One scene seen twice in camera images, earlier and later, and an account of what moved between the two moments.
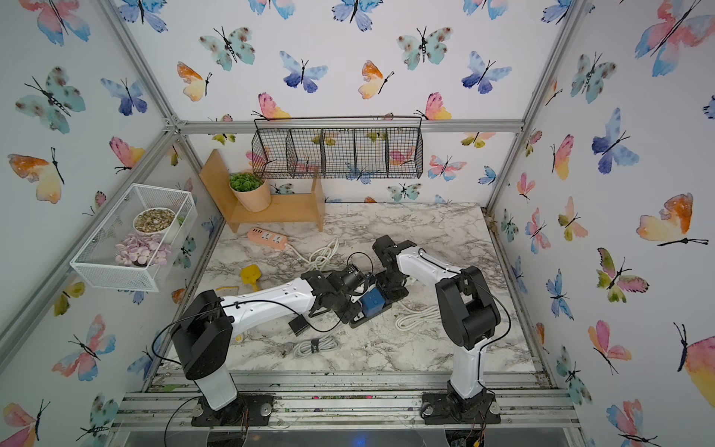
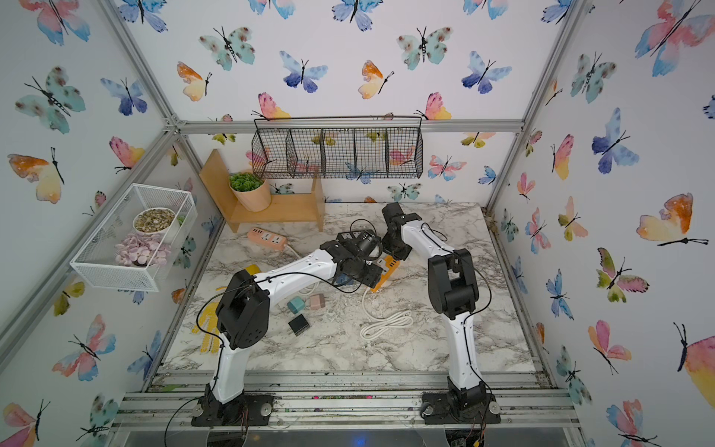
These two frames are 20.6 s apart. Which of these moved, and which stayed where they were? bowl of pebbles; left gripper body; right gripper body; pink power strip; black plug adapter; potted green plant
Moved: left gripper body; right gripper body
Stayed: pink power strip; black plug adapter; potted green plant; bowl of pebbles
